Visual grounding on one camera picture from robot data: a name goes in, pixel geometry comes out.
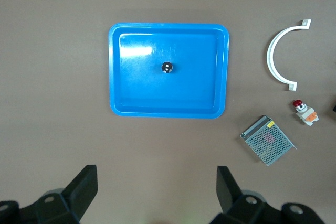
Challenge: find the perforated metal power supply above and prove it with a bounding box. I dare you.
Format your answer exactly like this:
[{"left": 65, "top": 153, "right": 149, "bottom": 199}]
[{"left": 239, "top": 114, "right": 297, "bottom": 167}]

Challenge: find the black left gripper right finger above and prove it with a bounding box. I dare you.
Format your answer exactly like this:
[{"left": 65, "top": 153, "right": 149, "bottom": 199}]
[{"left": 209, "top": 166, "right": 328, "bottom": 224}]

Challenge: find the brown table mat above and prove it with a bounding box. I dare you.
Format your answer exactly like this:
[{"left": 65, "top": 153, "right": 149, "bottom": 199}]
[{"left": 0, "top": 0, "right": 336, "bottom": 224}]

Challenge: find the blue plastic tray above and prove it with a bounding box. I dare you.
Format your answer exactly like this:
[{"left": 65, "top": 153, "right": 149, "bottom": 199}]
[{"left": 108, "top": 22, "right": 231, "bottom": 119}]

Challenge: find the large white curved clamp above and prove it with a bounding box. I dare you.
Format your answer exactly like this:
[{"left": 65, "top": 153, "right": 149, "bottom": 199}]
[{"left": 266, "top": 18, "right": 312, "bottom": 91}]

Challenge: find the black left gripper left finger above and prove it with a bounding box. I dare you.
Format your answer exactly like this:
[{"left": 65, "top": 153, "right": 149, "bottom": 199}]
[{"left": 0, "top": 165, "right": 99, "bottom": 224}]

